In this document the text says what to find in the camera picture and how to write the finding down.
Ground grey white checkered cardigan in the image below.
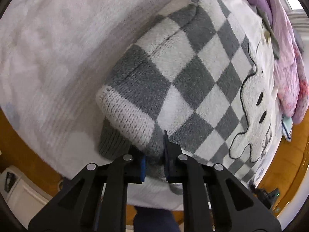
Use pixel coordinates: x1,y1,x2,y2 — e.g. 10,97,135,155
96,0,276,184

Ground black charger with green light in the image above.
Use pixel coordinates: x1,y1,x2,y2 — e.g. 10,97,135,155
250,184,280,210

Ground person's dark blue trousers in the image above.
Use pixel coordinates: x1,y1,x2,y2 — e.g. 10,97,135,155
133,206,180,232

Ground wooden headboard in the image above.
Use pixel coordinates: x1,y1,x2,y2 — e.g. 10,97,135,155
258,115,308,216

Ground white box on floor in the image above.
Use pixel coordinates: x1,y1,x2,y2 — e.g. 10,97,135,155
1,166,52,228

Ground light blue striped pillow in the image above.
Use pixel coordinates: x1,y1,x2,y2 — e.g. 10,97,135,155
282,115,293,142

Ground purple floral quilt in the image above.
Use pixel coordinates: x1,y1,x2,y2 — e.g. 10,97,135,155
247,0,308,124

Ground white floral bed sheet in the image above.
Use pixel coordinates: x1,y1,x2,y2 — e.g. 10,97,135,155
0,0,290,211

